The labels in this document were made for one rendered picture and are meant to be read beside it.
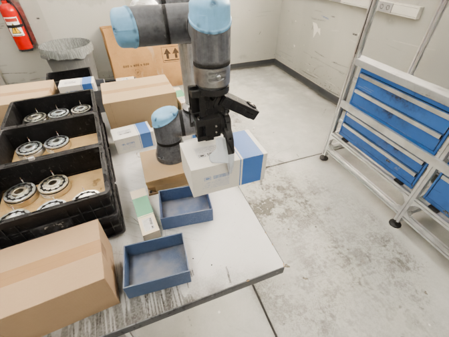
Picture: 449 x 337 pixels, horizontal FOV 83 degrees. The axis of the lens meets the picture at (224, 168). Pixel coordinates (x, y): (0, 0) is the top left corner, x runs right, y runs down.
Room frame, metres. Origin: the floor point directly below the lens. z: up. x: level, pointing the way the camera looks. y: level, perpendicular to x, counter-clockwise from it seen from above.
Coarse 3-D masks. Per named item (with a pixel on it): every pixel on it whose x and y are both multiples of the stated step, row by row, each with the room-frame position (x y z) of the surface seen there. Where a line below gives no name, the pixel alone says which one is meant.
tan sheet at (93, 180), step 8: (72, 176) 0.76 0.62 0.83; (80, 176) 0.76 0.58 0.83; (88, 176) 0.76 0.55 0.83; (96, 176) 0.76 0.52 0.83; (72, 184) 0.72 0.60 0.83; (80, 184) 0.72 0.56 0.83; (88, 184) 0.72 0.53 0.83; (96, 184) 0.72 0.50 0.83; (72, 192) 0.67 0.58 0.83; (80, 192) 0.67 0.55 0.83; (40, 200) 0.63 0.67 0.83; (48, 200) 0.63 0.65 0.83; (64, 200) 0.63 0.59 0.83; (0, 208) 0.59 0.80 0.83; (8, 208) 0.59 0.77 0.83; (24, 208) 0.59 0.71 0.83; (32, 208) 0.59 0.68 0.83; (0, 216) 0.56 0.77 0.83
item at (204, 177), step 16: (192, 144) 0.55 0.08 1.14; (208, 144) 0.55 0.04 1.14; (240, 144) 0.55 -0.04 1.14; (256, 144) 0.55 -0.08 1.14; (192, 160) 0.48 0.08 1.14; (208, 160) 0.48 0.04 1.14; (240, 160) 0.49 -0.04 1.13; (256, 160) 0.50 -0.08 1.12; (192, 176) 0.44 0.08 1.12; (208, 176) 0.46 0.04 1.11; (224, 176) 0.47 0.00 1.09; (240, 176) 0.49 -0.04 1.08; (256, 176) 0.50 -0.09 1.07; (192, 192) 0.45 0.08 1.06; (208, 192) 0.46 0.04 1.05
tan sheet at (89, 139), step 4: (80, 136) 1.05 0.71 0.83; (84, 136) 1.05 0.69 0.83; (88, 136) 1.05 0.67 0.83; (92, 136) 1.05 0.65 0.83; (96, 136) 1.05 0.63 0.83; (72, 140) 1.02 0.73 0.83; (76, 140) 1.02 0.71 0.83; (80, 140) 1.02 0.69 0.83; (84, 140) 1.02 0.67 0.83; (88, 140) 1.02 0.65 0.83; (92, 140) 1.02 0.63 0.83; (96, 140) 1.02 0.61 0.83; (72, 144) 0.98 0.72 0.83; (76, 144) 0.98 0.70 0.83; (80, 144) 0.98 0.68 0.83; (84, 144) 0.98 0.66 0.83; (88, 144) 0.98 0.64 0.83; (68, 148) 0.95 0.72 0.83; (44, 152) 0.92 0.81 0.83; (48, 152) 0.92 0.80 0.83; (16, 156) 0.89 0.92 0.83; (12, 160) 0.86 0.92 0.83; (16, 160) 0.86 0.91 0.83
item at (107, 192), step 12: (48, 156) 0.76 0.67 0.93; (60, 156) 0.77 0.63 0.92; (0, 168) 0.69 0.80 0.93; (108, 180) 0.64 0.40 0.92; (108, 192) 0.58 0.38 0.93; (60, 204) 0.52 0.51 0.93; (72, 204) 0.53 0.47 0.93; (84, 204) 0.54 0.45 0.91; (24, 216) 0.48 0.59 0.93; (36, 216) 0.49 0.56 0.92; (48, 216) 0.50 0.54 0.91; (0, 228) 0.45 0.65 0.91
